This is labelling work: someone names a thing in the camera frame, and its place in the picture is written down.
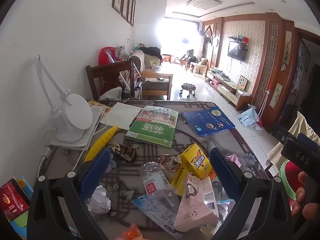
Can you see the pink wrapper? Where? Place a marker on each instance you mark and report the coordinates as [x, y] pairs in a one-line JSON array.
[[233, 160]]

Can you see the crumpled printed paper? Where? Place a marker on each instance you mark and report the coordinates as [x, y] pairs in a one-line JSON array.
[[170, 162]]

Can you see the yellow corn-shaped plastic case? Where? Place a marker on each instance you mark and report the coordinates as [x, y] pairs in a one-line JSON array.
[[103, 140]]

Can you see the yellow booklet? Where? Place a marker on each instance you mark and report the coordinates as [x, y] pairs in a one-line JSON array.
[[95, 103]]

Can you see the round wheeled stool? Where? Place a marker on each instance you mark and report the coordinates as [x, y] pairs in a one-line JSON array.
[[188, 87]]

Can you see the white desk lamp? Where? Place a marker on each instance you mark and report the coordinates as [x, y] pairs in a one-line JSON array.
[[77, 115]]

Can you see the dark wooden chair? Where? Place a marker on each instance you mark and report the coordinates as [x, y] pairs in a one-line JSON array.
[[110, 71]]

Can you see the square ceiling light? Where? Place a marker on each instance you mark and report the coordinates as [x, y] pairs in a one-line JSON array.
[[202, 4]]

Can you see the checkered beige cloth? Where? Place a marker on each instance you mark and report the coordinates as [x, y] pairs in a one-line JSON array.
[[300, 127]]

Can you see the pink drink pack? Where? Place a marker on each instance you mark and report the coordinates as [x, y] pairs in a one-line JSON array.
[[195, 210]]

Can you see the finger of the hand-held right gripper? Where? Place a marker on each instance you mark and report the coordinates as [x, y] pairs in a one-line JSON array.
[[278, 131], [307, 141]]

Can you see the white notebook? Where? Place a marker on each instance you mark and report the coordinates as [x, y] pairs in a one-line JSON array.
[[120, 116]]

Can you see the black pen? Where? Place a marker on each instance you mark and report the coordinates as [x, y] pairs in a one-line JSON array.
[[133, 122]]

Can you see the wall television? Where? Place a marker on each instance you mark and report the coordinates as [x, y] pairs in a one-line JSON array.
[[236, 51]]

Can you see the white cloth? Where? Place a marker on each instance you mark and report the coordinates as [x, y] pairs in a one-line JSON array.
[[112, 93]]

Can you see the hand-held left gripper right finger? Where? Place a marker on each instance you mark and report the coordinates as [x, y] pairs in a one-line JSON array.
[[223, 172]]

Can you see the red bag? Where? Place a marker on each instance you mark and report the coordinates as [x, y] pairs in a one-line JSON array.
[[105, 56]]

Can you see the light wooden side table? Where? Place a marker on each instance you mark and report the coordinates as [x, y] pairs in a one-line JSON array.
[[200, 70]]

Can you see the wooden coffee table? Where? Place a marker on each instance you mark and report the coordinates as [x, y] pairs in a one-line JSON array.
[[155, 76]]

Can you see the geometric pattern framed picture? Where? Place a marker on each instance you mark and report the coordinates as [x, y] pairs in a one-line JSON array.
[[242, 83]]

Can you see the brown cigarette pack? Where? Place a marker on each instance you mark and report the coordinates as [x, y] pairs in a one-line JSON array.
[[127, 152]]

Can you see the sofa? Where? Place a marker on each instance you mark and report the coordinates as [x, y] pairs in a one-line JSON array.
[[140, 60]]

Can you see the wall shelf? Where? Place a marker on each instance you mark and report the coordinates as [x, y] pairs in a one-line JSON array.
[[237, 38]]

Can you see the blue book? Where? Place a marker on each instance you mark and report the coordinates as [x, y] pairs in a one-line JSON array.
[[207, 121]]

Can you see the green rimmed bin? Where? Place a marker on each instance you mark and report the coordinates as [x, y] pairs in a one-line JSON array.
[[283, 182]]

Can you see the wooden television cabinet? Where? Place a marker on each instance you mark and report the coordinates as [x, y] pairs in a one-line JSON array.
[[225, 85]]

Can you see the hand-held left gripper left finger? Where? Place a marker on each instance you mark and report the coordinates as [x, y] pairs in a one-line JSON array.
[[96, 172]]

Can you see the flattened yellow carton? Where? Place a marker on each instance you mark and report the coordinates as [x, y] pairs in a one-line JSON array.
[[178, 180]]

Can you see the clear plastic bottle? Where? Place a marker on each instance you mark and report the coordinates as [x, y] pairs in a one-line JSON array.
[[155, 185]]

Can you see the stack of printed papers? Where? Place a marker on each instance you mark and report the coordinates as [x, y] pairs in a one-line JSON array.
[[95, 122]]

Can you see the blue plastic bag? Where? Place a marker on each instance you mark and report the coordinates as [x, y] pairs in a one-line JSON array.
[[247, 117]]

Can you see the red cigarette box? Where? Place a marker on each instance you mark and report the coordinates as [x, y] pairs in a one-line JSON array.
[[11, 200]]

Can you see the framed flower painting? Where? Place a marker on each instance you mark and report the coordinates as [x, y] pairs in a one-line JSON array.
[[288, 50]]

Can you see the yellow drink carton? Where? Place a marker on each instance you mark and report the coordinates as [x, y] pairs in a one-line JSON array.
[[197, 162]]

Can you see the white metal rack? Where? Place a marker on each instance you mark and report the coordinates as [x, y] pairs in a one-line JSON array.
[[138, 73]]

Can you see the white mop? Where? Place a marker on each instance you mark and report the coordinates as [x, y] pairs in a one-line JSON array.
[[265, 97]]

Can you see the green textbook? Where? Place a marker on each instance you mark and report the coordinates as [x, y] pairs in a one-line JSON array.
[[152, 132]]

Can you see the light blue plastic wrapper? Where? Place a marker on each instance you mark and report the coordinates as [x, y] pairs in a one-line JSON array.
[[222, 211]]

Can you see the blue white tissue packet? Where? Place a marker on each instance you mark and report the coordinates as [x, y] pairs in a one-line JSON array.
[[155, 215]]

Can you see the orange wrapper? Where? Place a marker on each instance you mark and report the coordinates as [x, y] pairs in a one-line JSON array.
[[132, 233]]

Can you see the crumpled white paper ball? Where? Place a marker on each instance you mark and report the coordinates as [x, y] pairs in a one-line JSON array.
[[100, 201]]

